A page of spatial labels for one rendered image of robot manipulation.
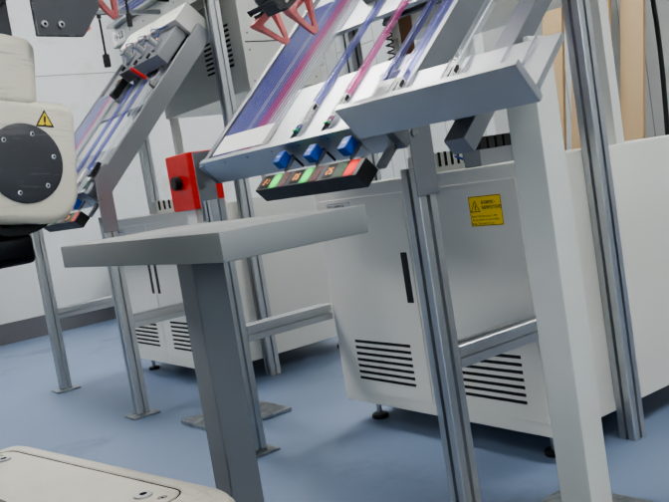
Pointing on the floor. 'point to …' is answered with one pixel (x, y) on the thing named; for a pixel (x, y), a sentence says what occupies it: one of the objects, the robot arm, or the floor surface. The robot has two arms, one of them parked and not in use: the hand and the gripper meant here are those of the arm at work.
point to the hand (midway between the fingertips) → (299, 34)
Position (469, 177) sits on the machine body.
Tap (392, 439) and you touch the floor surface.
